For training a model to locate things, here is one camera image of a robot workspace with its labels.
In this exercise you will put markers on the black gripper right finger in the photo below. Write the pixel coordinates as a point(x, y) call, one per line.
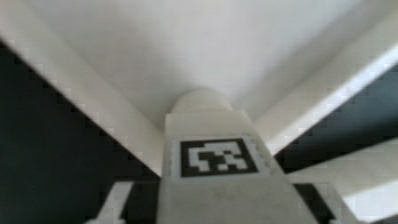
point(322, 208)

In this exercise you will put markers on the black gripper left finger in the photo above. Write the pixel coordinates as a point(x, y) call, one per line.
point(130, 204)

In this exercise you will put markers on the white table leg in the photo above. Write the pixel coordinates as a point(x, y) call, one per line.
point(224, 186)

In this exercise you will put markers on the white square tabletop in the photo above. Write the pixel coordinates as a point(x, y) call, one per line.
point(285, 53)

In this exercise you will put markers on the white U-shaped obstacle wall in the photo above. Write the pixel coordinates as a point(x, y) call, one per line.
point(363, 175)

